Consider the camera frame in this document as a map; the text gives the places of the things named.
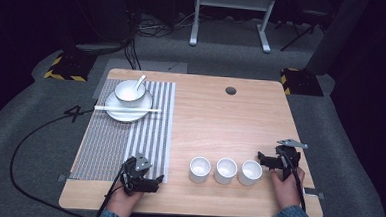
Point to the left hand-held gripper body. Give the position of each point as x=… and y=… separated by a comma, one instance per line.
x=137, y=172

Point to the white cup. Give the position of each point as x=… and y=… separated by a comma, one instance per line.
x=250, y=173
x=225, y=172
x=199, y=170

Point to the black stand base hazard stripes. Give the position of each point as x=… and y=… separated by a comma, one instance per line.
x=301, y=82
x=69, y=67

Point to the pair of white chopsticks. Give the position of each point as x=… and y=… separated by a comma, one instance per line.
x=114, y=108

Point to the white ceramic spoon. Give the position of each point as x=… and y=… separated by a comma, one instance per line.
x=140, y=81

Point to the white plate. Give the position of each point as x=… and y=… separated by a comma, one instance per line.
x=127, y=115

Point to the person's left hand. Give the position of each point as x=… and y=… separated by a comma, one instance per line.
x=122, y=201

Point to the person's right hand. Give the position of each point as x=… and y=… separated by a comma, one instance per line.
x=286, y=193

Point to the white bowl with dark rim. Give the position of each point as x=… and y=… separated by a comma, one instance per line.
x=128, y=93

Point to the white metal desk frame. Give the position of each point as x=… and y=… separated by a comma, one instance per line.
x=233, y=0

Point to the grey tape strip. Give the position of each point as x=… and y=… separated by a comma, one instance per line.
x=64, y=178
x=314, y=193

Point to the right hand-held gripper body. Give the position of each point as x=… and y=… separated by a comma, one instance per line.
x=288, y=157

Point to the grey striped placemat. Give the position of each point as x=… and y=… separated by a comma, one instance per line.
x=112, y=144

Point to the dark tripod stand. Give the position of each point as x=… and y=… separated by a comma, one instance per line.
x=302, y=30

